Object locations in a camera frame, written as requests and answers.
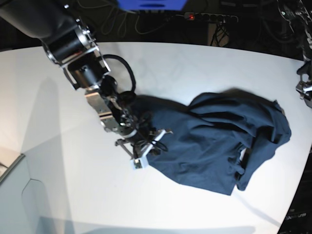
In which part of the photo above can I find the grey looped cable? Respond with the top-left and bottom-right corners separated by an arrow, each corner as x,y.
101,4 -> 171,36

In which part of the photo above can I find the black device with label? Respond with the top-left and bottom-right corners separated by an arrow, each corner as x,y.
277,209 -> 312,234

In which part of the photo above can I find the dark navy t-shirt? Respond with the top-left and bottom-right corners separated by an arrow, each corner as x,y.
133,89 -> 292,195

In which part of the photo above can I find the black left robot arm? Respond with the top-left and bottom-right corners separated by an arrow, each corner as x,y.
277,0 -> 312,80

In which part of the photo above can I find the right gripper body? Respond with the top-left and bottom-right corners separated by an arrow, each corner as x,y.
115,127 -> 162,158

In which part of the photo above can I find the black power strip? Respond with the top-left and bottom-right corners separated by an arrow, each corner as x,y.
184,12 -> 239,23

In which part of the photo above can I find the blue plastic bin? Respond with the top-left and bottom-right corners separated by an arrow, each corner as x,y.
117,0 -> 187,11

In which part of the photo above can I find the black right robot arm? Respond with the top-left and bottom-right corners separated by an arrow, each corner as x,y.
0,0 -> 168,159

